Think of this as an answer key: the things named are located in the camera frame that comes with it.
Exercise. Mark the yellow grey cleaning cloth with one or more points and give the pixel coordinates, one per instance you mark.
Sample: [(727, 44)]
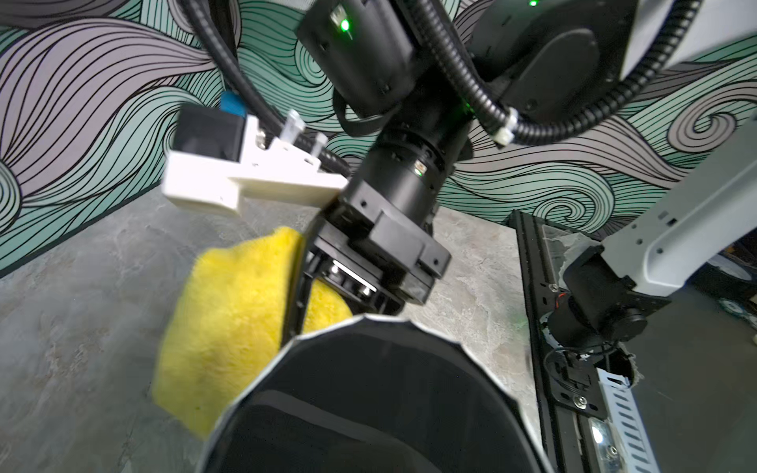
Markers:
[(226, 328)]

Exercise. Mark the white slotted cable duct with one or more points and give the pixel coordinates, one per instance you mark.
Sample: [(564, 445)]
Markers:
[(626, 443)]

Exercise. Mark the white thermos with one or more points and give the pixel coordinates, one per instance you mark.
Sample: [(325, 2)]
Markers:
[(374, 394)]

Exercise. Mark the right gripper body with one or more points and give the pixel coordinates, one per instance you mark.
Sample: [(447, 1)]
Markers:
[(374, 243)]

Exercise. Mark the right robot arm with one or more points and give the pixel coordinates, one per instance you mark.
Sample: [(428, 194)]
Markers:
[(532, 76)]

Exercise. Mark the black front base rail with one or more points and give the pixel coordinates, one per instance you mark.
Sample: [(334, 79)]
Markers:
[(577, 432)]

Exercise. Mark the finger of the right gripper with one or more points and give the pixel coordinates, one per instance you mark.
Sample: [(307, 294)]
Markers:
[(308, 265)]

